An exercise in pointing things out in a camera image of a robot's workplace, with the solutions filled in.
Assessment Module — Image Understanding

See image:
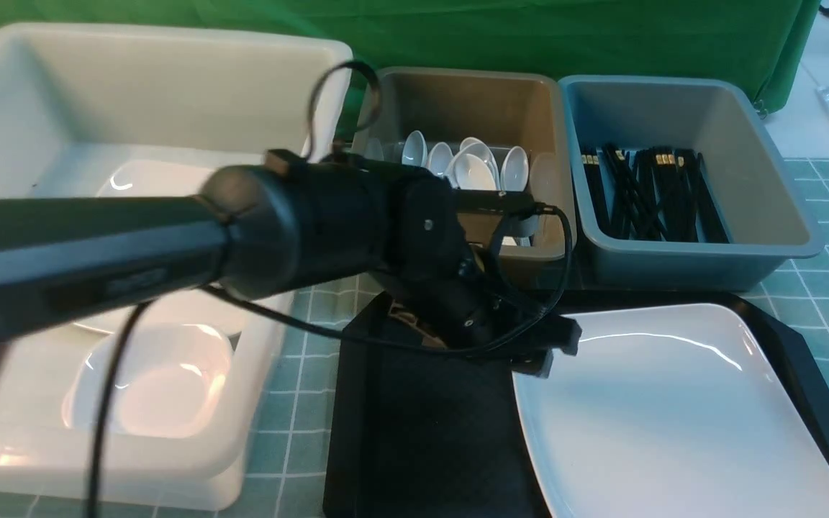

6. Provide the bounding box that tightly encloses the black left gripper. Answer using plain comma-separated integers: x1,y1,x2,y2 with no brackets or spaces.
372,248,582,379

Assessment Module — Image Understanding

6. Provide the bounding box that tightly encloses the large white rice plate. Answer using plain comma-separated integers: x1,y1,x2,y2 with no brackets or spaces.
513,303,829,517

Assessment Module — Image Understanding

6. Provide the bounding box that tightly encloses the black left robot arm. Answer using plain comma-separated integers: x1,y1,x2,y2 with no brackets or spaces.
0,150,580,377

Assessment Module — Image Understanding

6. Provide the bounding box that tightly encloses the white square plate in bin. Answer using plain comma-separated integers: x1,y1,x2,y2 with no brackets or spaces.
75,160,249,337

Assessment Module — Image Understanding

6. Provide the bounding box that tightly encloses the black serving tray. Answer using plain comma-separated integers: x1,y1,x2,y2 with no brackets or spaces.
323,291,829,517

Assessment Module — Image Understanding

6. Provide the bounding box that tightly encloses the pile of white spoons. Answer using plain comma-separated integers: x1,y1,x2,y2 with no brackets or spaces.
364,130,530,194

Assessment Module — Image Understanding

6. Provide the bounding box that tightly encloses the pile of black chopsticks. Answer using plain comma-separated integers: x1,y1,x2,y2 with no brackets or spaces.
580,143,733,245

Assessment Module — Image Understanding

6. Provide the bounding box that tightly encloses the blue-grey plastic chopstick bin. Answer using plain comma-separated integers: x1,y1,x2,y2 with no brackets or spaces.
558,76,825,291

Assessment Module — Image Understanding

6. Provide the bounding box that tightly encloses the brown plastic spoon bin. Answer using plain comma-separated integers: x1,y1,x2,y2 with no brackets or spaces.
350,68,579,289

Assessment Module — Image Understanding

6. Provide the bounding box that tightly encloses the green checkered tablecloth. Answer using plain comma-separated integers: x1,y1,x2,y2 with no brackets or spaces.
0,142,829,518

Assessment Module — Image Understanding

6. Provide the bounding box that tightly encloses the white bowl in bin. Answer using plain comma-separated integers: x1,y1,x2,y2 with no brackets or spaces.
62,322,235,440

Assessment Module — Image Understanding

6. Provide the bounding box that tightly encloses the green backdrop cloth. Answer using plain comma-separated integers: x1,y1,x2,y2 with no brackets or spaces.
0,1,819,114

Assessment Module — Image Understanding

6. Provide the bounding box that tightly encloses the large white plastic bin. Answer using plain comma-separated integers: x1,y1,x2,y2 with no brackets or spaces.
0,23,353,517

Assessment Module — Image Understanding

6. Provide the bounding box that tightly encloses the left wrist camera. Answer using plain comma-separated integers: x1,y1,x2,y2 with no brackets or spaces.
452,189,548,219

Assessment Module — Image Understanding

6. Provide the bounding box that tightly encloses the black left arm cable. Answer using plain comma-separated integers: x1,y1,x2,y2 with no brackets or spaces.
86,60,575,518

